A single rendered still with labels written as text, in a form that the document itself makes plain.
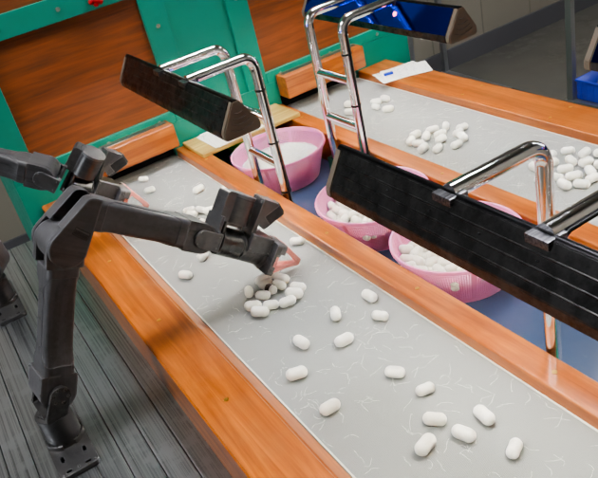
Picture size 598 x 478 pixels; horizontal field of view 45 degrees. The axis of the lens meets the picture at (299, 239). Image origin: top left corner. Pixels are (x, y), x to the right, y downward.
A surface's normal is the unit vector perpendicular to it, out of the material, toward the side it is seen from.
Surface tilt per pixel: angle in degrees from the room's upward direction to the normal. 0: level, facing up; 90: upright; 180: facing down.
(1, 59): 90
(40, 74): 90
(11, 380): 0
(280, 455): 0
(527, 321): 0
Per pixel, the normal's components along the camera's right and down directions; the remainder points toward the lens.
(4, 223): 0.51, 0.34
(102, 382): -0.22, -0.84
